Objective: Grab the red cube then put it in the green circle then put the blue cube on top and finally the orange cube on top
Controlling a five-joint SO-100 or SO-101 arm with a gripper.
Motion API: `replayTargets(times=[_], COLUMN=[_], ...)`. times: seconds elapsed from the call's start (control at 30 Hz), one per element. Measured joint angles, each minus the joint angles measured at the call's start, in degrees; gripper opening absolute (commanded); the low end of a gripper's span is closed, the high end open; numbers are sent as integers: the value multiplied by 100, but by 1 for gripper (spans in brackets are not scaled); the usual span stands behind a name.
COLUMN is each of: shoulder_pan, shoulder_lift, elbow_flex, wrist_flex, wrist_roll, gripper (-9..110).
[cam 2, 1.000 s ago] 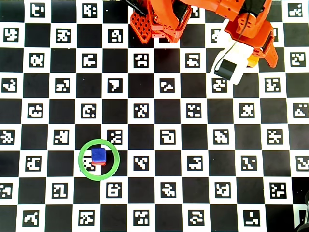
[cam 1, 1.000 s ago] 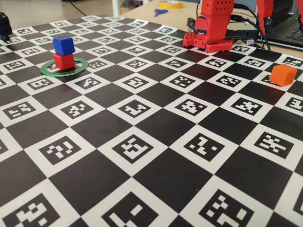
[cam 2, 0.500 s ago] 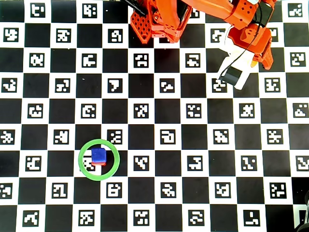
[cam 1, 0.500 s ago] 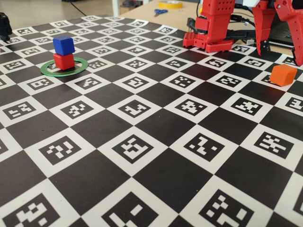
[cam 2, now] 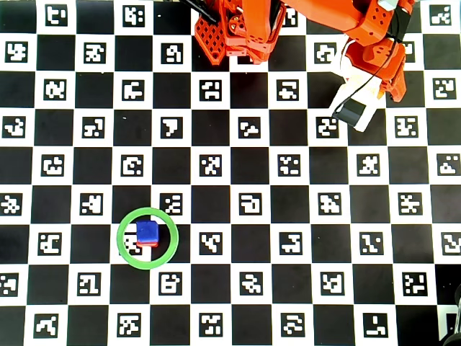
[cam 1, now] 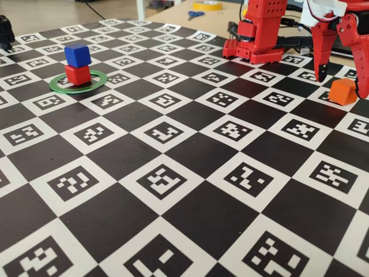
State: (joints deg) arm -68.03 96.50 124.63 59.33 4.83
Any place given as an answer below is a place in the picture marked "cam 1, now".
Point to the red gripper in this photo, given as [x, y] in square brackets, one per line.
[323, 37]

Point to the orange cube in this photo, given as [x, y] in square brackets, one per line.
[341, 92]

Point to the blue cube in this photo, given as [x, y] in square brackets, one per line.
[77, 55]

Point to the red cube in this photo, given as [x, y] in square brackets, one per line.
[78, 75]

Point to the red robot arm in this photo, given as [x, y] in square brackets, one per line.
[265, 29]

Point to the black wedge plug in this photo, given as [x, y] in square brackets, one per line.
[294, 43]

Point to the yellow tape roll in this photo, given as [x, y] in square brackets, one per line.
[205, 5]

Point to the black white marker mat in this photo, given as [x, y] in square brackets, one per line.
[184, 161]

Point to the white table leg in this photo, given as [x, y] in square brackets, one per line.
[140, 8]

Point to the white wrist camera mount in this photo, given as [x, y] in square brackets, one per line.
[320, 11]

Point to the black camera device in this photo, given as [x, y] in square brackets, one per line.
[5, 31]

